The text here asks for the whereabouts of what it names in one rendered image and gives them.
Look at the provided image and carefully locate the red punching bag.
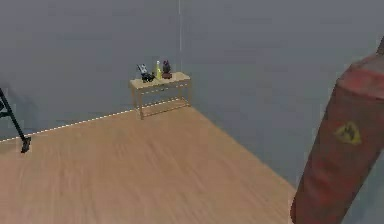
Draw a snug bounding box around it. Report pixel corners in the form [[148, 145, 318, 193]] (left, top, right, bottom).
[[289, 35, 384, 224]]

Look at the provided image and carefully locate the black metal stand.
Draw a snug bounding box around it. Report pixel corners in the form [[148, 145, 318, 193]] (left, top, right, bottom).
[[0, 87, 33, 155]]

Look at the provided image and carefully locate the black and white statuette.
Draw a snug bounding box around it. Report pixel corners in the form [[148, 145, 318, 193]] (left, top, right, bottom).
[[136, 63, 156, 84]]

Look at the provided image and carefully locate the dark plant in red pot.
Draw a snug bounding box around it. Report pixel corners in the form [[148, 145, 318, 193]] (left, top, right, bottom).
[[161, 59, 174, 80]]

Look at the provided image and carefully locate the light wooden side table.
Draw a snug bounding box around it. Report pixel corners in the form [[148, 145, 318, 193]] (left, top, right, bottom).
[[129, 71, 193, 121]]

